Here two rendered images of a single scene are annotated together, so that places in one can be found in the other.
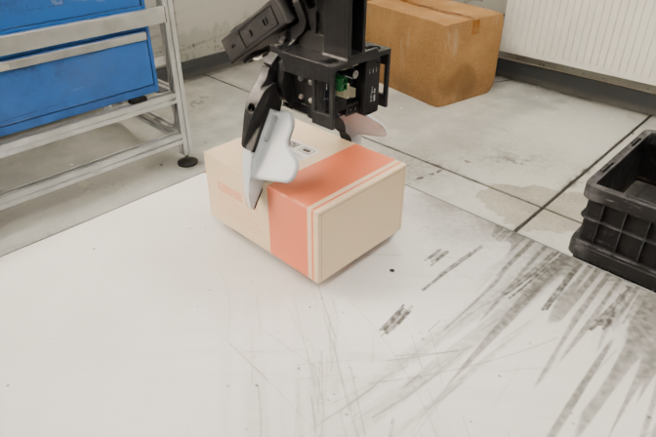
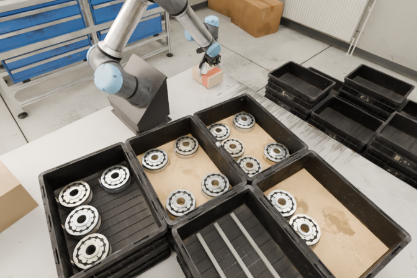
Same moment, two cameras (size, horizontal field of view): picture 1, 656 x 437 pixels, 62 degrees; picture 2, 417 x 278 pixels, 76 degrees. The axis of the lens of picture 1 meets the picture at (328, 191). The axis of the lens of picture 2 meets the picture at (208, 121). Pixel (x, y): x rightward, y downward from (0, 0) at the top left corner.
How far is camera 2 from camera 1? 1.14 m
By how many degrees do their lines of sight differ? 13
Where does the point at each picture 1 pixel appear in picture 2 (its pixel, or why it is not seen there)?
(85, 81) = (141, 30)
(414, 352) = (221, 98)
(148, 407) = (187, 101)
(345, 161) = (213, 70)
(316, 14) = not seen: hidden behind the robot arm
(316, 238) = (208, 82)
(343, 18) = not seen: hidden behind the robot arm
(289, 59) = (206, 56)
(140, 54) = (157, 20)
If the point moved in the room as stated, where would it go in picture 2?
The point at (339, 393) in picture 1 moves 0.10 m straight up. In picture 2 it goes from (210, 101) to (211, 87)
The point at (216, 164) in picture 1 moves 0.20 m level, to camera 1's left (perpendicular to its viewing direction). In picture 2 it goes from (193, 69) to (161, 67)
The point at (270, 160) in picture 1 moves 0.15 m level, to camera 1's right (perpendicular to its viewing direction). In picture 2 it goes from (203, 70) to (228, 71)
